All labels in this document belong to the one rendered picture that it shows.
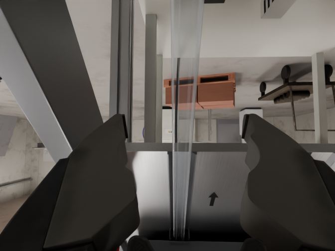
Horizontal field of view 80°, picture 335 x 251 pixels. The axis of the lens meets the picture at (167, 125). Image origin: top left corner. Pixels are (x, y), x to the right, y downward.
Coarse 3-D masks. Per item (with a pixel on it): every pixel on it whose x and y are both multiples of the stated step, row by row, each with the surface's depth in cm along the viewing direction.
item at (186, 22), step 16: (176, 0) 8; (192, 0) 8; (176, 16) 9; (192, 16) 9; (176, 32) 9; (192, 32) 9; (176, 48) 10; (192, 48) 10; (176, 64) 10; (192, 64) 10; (176, 80) 11; (192, 80) 11; (176, 96) 11; (192, 96) 11; (176, 112) 12; (192, 112) 12; (176, 128) 13; (192, 128) 13; (176, 144) 14; (176, 160) 15; (176, 176) 17; (176, 192) 18; (176, 208) 20; (176, 224) 23
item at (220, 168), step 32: (128, 160) 17; (160, 160) 17; (192, 160) 17; (224, 160) 17; (160, 192) 20; (192, 192) 20; (224, 192) 20; (160, 224) 26; (192, 224) 25; (224, 224) 25
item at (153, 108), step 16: (160, 64) 83; (320, 64) 81; (160, 80) 83; (320, 80) 80; (160, 96) 82; (320, 96) 80; (144, 112) 55; (160, 112) 82; (320, 112) 79; (144, 128) 54; (160, 128) 81; (320, 128) 79
